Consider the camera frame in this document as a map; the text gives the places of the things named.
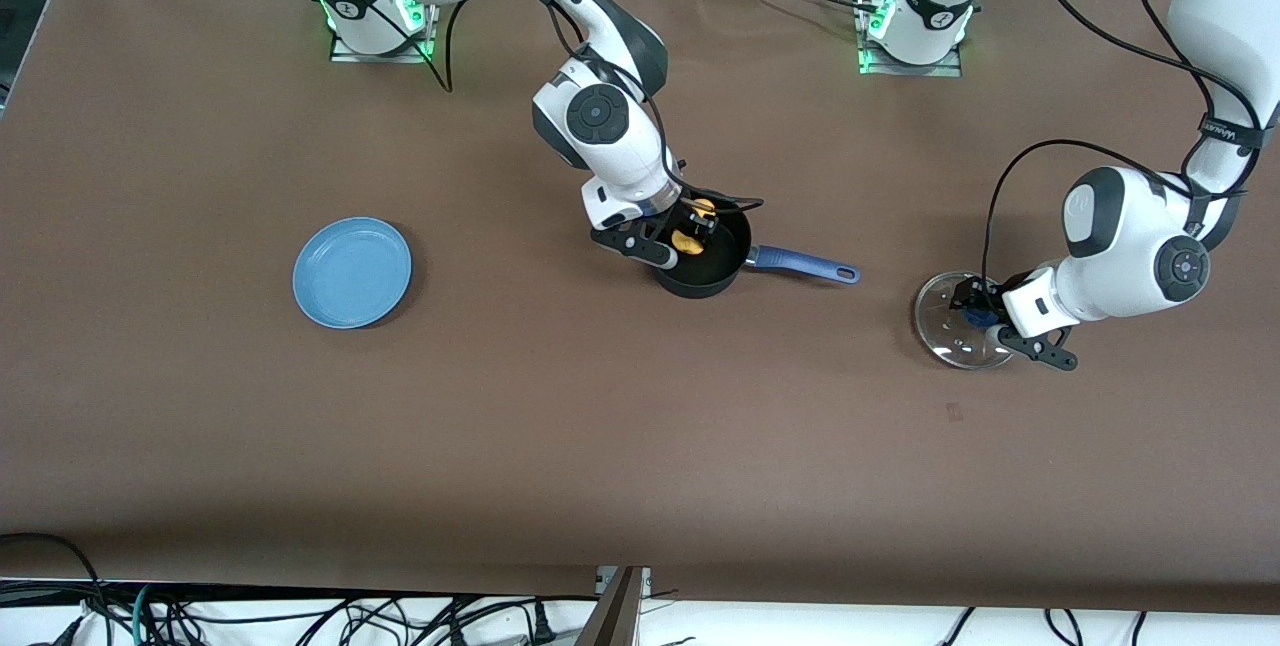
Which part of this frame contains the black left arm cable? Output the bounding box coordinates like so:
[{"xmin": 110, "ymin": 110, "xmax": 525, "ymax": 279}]
[{"xmin": 983, "ymin": 0, "xmax": 1276, "ymax": 299}]

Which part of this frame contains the yellow potato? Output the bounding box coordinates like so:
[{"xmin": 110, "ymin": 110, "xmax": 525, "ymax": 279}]
[{"xmin": 671, "ymin": 197, "xmax": 718, "ymax": 258}]

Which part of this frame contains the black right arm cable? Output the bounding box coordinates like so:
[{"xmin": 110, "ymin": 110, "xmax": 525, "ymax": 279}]
[{"xmin": 290, "ymin": 0, "xmax": 766, "ymax": 217}]

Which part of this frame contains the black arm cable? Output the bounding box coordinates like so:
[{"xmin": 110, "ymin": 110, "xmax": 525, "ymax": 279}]
[
  {"xmin": 983, "ymin": 0, "xmax": 1276, "ymax": 299},
  {"xmin": 290, "ymin": 0, "xmax": 766, "ymax": 217}
]

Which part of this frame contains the thick black floor cable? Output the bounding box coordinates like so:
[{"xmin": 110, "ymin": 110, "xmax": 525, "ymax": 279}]
[{"xmin": 0, "ymin": 531, "xmax": 111, "ymax": 646}]

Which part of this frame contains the aluminium profile post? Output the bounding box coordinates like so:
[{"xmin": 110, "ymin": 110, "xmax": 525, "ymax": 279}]
[{"xmin": 574, "ymin": 566, "xmax": 652, "ymax": 646}]

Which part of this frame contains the glass lid with blue knob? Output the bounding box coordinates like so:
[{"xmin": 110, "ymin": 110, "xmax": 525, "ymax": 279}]
[{"xmin": 913, "ymin": 270, "xmax": 1019, "ymax": 371}]

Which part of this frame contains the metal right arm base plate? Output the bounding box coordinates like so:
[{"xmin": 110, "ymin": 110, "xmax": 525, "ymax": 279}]
[{"xmin": 330, "ymin": 0, "xmax": 438, "ymax": 64}]

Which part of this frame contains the dark pot with blue handle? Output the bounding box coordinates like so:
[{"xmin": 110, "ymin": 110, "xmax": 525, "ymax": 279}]
[{"xmin": 653, "ymin": 204, "xmax": 861, "ymax": 300}]

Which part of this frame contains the blue round plate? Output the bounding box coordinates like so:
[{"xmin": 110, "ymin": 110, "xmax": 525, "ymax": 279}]
[{"xmin": 292, "ymin": 217, "xmax": 413, "ymax": 330}]

